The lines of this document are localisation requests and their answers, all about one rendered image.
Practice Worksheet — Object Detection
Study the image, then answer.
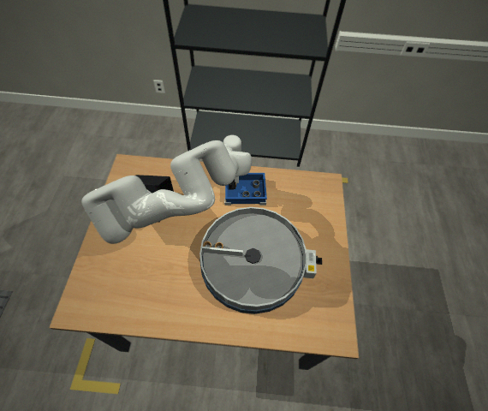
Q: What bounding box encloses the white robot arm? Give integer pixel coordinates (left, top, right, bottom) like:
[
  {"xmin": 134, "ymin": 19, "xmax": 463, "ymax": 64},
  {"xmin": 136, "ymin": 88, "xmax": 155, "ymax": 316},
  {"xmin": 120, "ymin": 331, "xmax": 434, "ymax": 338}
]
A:
[{"xmin": 81, "ymin": 135, "xmax": 252, "ymax": 244}]

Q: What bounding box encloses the blue crate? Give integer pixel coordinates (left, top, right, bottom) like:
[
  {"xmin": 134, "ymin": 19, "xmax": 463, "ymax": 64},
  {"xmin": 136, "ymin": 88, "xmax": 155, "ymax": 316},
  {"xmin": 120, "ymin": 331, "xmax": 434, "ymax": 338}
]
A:
[{"xmin": 225, "ymin": 173, "xmax": 267, "ymax": 204}]

